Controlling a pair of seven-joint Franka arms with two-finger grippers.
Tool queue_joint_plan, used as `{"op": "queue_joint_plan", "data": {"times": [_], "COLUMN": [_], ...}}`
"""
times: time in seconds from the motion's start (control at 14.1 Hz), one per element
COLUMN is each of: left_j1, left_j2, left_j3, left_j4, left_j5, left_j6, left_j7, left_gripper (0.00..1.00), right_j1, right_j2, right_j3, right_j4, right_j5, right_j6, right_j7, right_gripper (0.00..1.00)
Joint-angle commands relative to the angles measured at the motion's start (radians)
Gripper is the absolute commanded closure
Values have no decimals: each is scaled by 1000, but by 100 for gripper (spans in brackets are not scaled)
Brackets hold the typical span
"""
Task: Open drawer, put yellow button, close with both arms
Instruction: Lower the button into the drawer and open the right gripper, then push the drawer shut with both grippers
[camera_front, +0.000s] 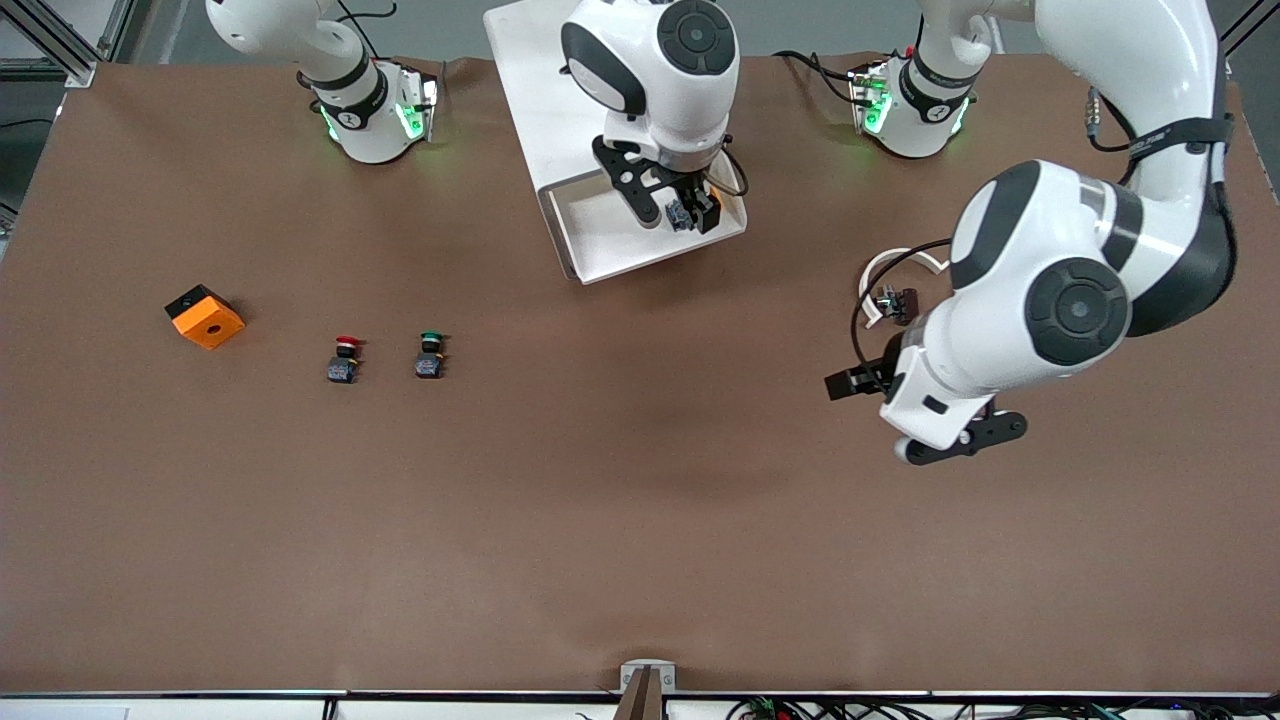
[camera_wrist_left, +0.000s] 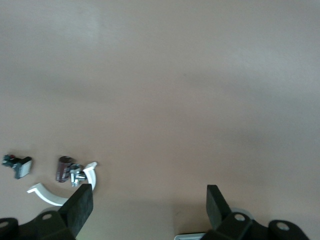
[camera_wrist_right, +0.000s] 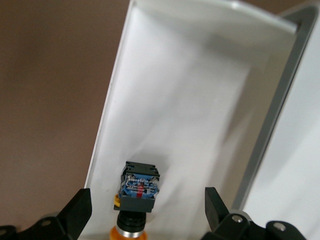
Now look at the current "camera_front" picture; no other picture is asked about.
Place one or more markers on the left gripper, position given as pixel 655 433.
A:
pixel 879 375

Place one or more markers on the yellow push button switch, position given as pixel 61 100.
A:
pixel 680 216

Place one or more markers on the white plastic drawer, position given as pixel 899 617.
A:
pixel 600 240

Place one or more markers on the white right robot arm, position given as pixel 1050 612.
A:
pixel 650 60

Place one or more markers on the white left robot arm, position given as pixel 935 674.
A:
pixel 1060 250

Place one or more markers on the white drawer cabinet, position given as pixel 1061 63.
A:
pixel 530 90

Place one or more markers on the orange and black button box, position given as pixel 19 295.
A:
pixel 205 322

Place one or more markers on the brown electrical component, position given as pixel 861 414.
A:
pixel 905 305

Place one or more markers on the white curved plastic part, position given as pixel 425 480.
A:
pixel 925 258

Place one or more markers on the brown table cover mat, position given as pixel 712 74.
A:
pixel 640 500

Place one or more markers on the green push button switch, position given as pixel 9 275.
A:
pixel 430 365

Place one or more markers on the grey metal bracket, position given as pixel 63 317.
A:
pixel 628 678

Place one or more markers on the red push button switch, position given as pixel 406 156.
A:
pixel 343 370

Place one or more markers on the aluminium frame profiles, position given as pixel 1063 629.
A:
pixel 60 50

